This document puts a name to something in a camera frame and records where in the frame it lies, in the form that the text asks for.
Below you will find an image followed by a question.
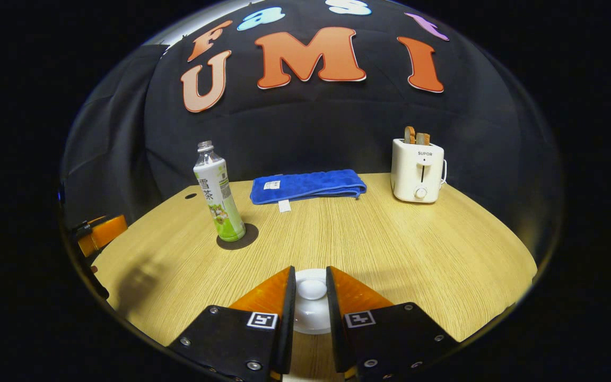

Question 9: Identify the white teacup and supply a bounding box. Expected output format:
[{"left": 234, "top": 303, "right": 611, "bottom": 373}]
[{"left": 293, "top": 268, "right": 333, "bottom": 336}]

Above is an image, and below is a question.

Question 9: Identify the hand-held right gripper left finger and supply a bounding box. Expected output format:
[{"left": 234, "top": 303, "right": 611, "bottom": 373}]
[{"left": 167, "top": 265, "right": 298, "bottom": 382}]

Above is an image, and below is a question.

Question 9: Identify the water bottle with white label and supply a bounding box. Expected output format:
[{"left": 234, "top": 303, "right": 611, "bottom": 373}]
[{"left": 193, "top": 140, "right": 247, "bottom": 243}]

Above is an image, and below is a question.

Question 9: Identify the dark round coaster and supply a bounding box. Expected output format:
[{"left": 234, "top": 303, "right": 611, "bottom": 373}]
[{"left": 216, "top": 222, "right": 260, "bottom": 251}]

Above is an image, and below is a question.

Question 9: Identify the black backdrop cloth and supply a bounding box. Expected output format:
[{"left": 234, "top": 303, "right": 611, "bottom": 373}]
[{"left": 62, "top": 0, "right": 563, "bottom": 255}]

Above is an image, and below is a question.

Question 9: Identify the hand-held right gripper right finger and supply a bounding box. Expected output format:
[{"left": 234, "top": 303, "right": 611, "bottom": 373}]
[{"left": 325, "top": 265, "right": 461, "bottom": 381}]

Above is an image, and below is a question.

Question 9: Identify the white teacup lid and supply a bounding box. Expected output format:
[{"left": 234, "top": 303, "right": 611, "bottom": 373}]
[{"left": 295, "top": 278, "right": 331, "bottom": 333}]

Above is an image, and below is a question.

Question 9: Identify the cream white toaster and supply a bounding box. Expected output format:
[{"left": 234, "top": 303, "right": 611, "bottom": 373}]
[{"left": 390, "top": 138, "right": 448, "bottom": 204}]

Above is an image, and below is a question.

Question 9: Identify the blue folded towel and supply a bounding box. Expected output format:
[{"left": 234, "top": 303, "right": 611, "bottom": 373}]
[{"left": 249, "top": 169, "right": 368, "bottom": 213}]

